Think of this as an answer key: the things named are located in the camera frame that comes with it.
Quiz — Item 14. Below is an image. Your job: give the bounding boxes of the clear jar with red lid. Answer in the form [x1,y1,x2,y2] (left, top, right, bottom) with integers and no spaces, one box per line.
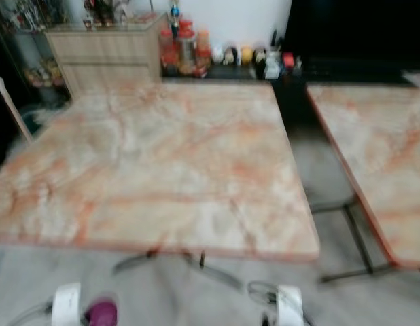
[177,26,197,74]

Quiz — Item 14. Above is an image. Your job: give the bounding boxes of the small white box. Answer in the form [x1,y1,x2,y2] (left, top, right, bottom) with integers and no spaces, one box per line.
[265,52,284,80]

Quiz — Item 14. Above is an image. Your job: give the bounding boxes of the purple round cup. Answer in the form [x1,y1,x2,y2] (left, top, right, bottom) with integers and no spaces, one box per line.
[86,299,119,326]

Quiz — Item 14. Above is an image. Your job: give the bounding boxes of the grey left arm cable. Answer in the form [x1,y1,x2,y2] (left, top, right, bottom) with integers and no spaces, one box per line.
[7,301,54,326]

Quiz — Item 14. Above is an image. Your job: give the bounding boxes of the light wooden drawer cabinet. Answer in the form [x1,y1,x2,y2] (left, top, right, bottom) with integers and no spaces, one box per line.
[46,24,164,99]

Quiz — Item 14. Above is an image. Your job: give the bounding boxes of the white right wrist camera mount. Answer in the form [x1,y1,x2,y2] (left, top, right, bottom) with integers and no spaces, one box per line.
[277,285,305,326]

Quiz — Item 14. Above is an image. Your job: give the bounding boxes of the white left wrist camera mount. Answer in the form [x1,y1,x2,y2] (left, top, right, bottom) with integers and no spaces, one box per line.
[52,283,82,326]

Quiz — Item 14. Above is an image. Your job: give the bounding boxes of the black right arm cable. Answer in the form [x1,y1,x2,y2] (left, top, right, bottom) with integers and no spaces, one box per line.
[247,280,280,312]

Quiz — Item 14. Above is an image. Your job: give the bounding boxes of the red bottle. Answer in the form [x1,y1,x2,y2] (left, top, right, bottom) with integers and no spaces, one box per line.
[160,29,178,74]

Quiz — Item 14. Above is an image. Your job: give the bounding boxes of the glass display shelf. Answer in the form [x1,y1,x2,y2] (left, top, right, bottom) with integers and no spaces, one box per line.
[0,0,76,109]

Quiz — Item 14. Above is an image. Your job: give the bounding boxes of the orange bottle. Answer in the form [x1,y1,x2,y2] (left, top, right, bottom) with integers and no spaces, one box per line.
[196,29,212,70]

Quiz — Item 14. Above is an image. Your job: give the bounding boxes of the blue topped slim figure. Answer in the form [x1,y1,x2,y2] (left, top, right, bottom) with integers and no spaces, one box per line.
[169,0,182,35]

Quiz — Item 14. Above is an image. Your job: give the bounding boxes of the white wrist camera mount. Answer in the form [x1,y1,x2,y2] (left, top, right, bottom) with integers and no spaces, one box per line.
[277,285,305,326]
[52,283,82,326]

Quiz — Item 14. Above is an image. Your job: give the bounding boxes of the wooden chair back post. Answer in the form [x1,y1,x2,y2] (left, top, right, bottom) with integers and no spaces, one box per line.
[0,67,35,145]

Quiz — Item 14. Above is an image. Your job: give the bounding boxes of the dark figurines on cabinet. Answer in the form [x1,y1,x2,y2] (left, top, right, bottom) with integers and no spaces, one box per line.
[83,0,133,29]

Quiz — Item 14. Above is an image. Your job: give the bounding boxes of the small yellow jar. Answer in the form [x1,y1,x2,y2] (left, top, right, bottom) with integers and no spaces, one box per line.
[240,45,255,66]

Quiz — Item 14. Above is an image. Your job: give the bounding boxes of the small dark jar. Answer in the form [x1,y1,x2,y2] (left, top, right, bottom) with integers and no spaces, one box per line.
[254,45,268,67]

